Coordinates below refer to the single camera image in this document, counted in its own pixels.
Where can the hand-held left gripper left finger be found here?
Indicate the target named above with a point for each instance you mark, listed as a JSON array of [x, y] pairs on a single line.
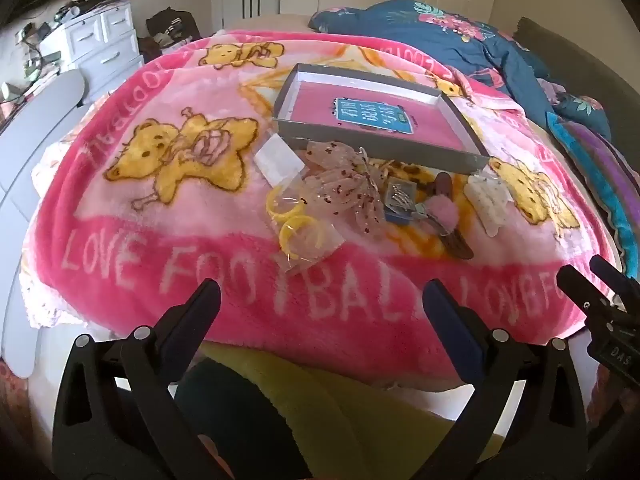
[[200, 310]]

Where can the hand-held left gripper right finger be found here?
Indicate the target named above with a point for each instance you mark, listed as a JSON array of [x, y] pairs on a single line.
[[450, 325]]

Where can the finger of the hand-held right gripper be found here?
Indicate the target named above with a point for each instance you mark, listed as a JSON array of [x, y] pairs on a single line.
[[607, 280], [580, 287]]

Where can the brown hair clip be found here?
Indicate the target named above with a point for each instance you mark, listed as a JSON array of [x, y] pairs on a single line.
[[460, 247]]

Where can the pink pompom hair clip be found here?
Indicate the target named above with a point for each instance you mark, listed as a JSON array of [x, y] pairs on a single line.
[[442, 212]]

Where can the bag of yellow hair rings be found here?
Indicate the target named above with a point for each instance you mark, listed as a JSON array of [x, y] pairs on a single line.
[[300, 240]]

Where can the white claw hair clip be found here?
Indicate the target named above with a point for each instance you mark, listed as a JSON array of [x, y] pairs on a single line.
[[485, 205]]

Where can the grey shallow cardboard box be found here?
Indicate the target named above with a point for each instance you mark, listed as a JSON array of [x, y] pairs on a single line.
[[320, 110]]

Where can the pink bear printed blanket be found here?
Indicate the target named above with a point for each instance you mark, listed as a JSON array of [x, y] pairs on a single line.
[[150, 220]]

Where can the person's dark trouser leg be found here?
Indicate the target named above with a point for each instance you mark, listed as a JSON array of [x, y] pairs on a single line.
[[225, 410]]

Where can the striped pillow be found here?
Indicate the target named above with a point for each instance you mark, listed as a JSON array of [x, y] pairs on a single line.
[[600, 170]]

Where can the leopard print hair clip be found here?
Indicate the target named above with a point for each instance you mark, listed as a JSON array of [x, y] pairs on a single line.
[[400, 168]]

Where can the small white plastic packet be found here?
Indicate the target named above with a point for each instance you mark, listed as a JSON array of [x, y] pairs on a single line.
[[277, 162]]

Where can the dark grey headboard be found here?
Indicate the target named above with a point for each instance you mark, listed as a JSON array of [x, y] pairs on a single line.
[[575, 60]]

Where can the grey curved board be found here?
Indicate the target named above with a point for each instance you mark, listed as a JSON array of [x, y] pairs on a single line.
[[30, 135]]

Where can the pile of clothes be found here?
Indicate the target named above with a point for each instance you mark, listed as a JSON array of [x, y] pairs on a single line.
[[155, 45]]

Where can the white drawer chest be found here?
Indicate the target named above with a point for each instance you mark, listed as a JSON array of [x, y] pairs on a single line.
[[100, 55]]

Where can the dark bag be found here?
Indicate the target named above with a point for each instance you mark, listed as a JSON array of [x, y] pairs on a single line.
[[172, 22]]

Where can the blue floral duvet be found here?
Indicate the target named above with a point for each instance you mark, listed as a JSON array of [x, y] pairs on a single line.
[[400, 25]]

